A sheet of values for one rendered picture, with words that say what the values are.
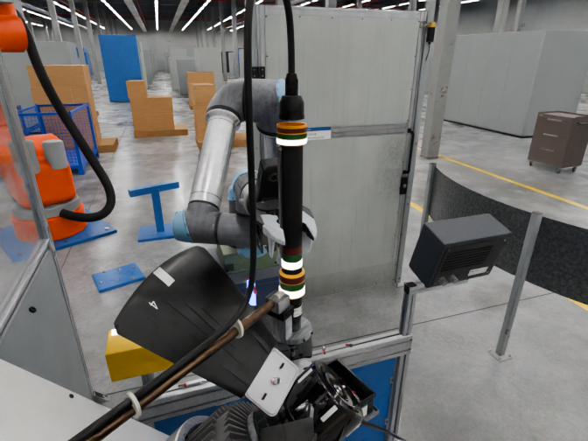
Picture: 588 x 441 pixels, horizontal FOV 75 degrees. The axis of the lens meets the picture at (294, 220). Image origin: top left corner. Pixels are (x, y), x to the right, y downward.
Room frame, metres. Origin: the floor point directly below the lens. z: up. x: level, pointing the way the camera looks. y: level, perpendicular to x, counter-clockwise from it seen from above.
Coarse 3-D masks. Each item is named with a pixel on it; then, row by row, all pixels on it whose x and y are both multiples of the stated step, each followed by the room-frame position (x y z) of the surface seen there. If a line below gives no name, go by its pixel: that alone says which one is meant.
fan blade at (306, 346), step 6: (252, 306) 0.79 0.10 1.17; (258, 306) 0.79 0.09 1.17; (264, 318) 0.74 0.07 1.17; (270, 318) 0.74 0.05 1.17; (306, 318) 0.81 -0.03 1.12; (264, 324) 0.71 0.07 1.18; (270, 324) 0.71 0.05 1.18; (270, 330) 0.69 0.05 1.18; (276, 342) 0.64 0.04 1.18; (306, 342) 0.65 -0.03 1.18; (276, 348) 0.62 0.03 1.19; (282, 348) 0.62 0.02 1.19; (288, 348) 0.62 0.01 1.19; (294, 348) 0.62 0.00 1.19; (300, 348) 0.62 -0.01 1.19; (306, 348) 0.63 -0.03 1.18; (288, 354) 0.60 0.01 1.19; (300, 354) 0.60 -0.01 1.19; (306, 354) 0.61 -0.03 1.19
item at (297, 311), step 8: (288, 80) 0.55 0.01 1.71; (296, 80) 0.55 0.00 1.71; (288, 88) 0.55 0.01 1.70; (296, 88) 0.55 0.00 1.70; (288, 96) 0.55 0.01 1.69; (296, 96) 0.55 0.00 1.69; (280, 104) 0.55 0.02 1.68; (288, 104) 0.54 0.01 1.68; (296, 104) 0.54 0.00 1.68; (280, 112) 0.55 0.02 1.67; (288, 112) 0.54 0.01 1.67; (296, 112) 0.54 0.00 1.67; (296, 304) 0.54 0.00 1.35; (296, 312) 0.54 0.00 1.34; (296, 320) 0.54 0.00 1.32; (296, 328) 0.54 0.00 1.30
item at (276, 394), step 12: (276, 360) 0.50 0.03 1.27; (288, 360) 0.50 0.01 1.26; (264, 372) 0.48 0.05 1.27; (276, 372) 0.48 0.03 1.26; (288, 372) 0.49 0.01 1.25; (252, 384) 0.46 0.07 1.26; (264, 384) 0.46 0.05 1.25; (288, 384) 0.48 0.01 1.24; (252, 396) 0.44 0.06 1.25; (276, 396) 0.46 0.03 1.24; (264, 408) 0.44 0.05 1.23; (276, 408) 0.44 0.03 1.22
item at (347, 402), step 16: (320, 368) 0.51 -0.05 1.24; (304, 384) 0.47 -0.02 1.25; (320, 384) 0.46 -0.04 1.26; (336, 384) 0.50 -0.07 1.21; (288, 400) 0.46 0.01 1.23; (304, 400) 0.45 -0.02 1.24; (320, 400) 0.44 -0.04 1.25; (336, 400) 0.43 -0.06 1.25; (352, 400) 0.49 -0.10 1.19; (256, 416) 0.45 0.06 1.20; (272, 416) 0.45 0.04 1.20; (288, 416) 0.44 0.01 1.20; (304, 416) 0.43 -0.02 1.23; (320, 416) 0.42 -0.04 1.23; (336, 416) 0.42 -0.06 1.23; (352, 416) 0.43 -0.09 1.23; (320, 432) 0.41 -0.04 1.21; (336, 432) 0.42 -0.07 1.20
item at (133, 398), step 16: (288, 0) 0.55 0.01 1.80; (288, 16) 0.55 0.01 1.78; (288, 32) 0.55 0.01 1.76; (288, 48) 0.55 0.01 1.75; (288, 64) 0.56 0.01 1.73; (256, 240) 0.49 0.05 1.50; (240, 336) 0.44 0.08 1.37; (192, 352) 0.38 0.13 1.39; (176, 368) 0.36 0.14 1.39; (128, 400) 0.31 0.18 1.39; (112, 416) 0.29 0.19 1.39; (80, 432) 0.27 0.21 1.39
